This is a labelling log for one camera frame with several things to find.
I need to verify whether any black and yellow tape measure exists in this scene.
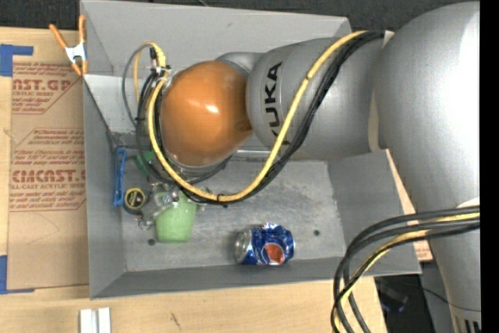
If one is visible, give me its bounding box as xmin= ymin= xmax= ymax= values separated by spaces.
xmin=123 ymin=187 xmax=151 ymax=217

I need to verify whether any grey metal bin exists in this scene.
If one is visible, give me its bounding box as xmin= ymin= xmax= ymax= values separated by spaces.
xmin=80 ymin=0 xmax=423 ymax=300

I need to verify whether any light green plastic cup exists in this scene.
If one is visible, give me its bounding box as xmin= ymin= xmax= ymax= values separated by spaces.
xmin=154 ymin=192 xmax=198 ymax=244

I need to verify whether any brown cardboard board, red print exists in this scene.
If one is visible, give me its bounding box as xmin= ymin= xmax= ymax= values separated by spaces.
xmin=0 ymin=26 xmax=432 ymax=296

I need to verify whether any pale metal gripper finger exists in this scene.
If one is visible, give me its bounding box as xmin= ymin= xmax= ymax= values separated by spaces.
xmin=136 ymin=204 xmax=161 ymax=232

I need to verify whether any blue flat frame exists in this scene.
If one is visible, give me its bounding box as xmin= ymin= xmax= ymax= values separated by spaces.
xmin=112 ymin=147 xmax=128 ymax=208

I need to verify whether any crushed blue drink can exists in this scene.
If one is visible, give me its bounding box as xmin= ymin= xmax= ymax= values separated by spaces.
xmin=233 ymin=221 xmax=296 ymax=267

